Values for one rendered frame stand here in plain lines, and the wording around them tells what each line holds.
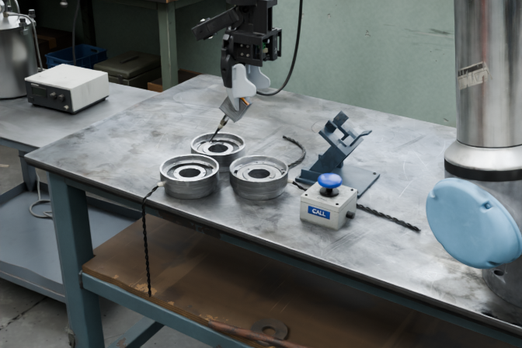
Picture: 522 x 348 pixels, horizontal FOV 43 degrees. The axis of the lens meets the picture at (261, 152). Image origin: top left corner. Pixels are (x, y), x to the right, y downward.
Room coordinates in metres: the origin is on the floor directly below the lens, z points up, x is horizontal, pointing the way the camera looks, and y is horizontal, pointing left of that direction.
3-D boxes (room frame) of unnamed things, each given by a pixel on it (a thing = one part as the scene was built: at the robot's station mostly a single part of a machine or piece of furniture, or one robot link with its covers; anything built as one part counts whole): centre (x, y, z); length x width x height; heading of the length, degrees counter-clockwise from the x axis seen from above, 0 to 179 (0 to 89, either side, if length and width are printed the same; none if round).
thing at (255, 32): (1.14, 0.02, 1.07); 0.09 x 0.08 x 0.12; 60
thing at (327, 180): (0.95, -0.11, 0.85); 0.04 x 0.04 x 0.05
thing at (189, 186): (1.05, 0.13, 0.82); 0.10 x 0.10 x 0.04
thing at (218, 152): (1.15, 0.08, 0.82); 0.10 x 0.10 x 0.04
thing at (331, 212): (0.95, -0.12, 0.82); 0.08 x 0.07 x 0.05; 58
